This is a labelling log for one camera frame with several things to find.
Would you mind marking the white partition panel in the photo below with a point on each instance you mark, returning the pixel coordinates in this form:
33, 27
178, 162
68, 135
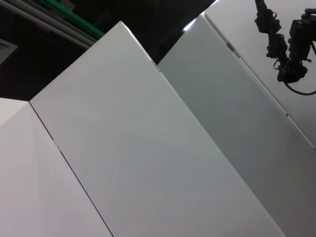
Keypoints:
135, 123
247, 24
37, 185
234, 123

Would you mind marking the green ceiling pipe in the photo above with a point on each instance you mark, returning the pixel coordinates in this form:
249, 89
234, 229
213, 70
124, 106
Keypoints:
81, 22

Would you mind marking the grey ceiling pipe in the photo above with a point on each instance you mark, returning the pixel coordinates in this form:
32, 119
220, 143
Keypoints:
61, 30

